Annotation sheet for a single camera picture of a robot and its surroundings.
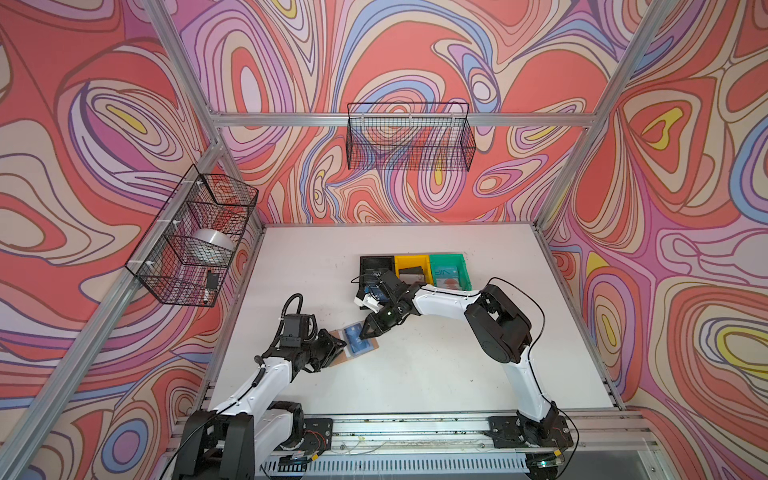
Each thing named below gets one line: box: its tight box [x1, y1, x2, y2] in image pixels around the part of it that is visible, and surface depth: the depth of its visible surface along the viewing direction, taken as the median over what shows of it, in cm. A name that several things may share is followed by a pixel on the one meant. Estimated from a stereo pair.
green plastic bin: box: [429, 254, 473, 291], surface depth 103 cm
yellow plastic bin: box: [394, 255, 434, 285], surface depth 104 cm
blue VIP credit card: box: [344, 323, 374, 355], surface depth 90 cm
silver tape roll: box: [191, 228, 236, 258], surface depth 73 cm
